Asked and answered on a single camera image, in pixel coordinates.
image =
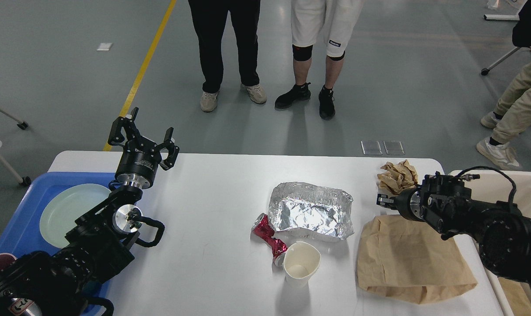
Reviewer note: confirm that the crushed red can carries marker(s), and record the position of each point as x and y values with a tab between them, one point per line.
263	230

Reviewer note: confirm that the brown paper ball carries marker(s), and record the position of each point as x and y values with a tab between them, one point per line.
397	177

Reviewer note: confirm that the white paper cup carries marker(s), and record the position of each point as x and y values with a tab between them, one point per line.
300	263

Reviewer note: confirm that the aluminium foil tray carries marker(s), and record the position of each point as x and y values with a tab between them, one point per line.
306	210

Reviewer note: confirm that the brown paper bag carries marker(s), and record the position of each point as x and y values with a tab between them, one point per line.
408	261

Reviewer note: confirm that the green plate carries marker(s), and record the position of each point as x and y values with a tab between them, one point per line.
60	214

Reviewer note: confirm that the rolling stand leg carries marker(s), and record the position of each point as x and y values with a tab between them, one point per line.
22	124

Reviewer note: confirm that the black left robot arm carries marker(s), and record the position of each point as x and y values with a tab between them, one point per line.
128	219

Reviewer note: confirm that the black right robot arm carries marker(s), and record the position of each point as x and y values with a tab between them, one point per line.
503	234

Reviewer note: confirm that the grey floor plate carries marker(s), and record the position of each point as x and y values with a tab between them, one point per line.
394	148
371	147

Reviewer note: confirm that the blue plastic tray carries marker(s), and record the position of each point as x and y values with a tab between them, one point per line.
24	210

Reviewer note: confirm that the brown paper in bin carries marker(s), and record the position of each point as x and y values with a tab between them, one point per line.
517	298

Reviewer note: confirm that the person in khaki trousers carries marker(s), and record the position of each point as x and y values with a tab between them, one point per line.
512	114

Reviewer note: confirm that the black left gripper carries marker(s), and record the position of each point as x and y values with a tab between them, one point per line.
137	168

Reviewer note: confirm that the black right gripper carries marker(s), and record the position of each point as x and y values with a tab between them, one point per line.
407	203

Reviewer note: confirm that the beige plastic bin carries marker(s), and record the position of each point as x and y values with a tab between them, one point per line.
488	298

